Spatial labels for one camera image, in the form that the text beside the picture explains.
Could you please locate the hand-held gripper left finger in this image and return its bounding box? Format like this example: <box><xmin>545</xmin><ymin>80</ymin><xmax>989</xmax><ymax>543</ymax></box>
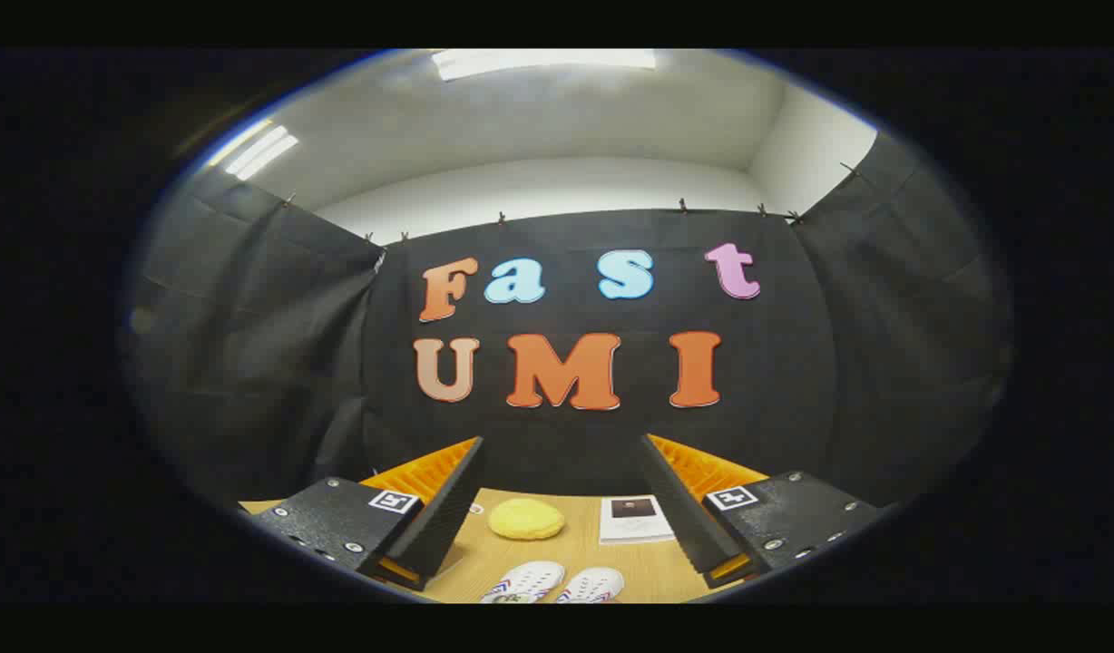
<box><xmin>239</xmin><ymin>435</ymin><xmax>487</xmax><ymax>592</ymax></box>

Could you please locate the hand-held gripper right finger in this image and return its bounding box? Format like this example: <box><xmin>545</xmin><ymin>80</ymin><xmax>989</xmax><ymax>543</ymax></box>
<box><xmin>639</xmin><ymin>434</ymin><xmax>884</xmax><ymax>590</ymax></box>

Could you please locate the white striped shoe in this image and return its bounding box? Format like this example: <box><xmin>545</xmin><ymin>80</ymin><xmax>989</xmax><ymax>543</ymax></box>
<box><xmin>555</xmin><ymin>567</ymin><xmax>625</xmax><ymax>604</ymax></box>
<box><xmin>480</xmin><ymin>560</ymin><xmax>567</xmax><ymax>604</ymax></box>

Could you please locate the white book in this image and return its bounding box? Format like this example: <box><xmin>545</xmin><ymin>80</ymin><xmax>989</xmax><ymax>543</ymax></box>
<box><xmin>600</xmin><ymin>495</ymin><xmax>676</xmax><ymax>545</ymax></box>

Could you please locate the yellow plush ball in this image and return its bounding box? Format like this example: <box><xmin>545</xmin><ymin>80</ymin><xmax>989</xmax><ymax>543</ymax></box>
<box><xmin>488</xmin><ymin>498</ymin><xmax>566</xmax><ymax>541</ymax></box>

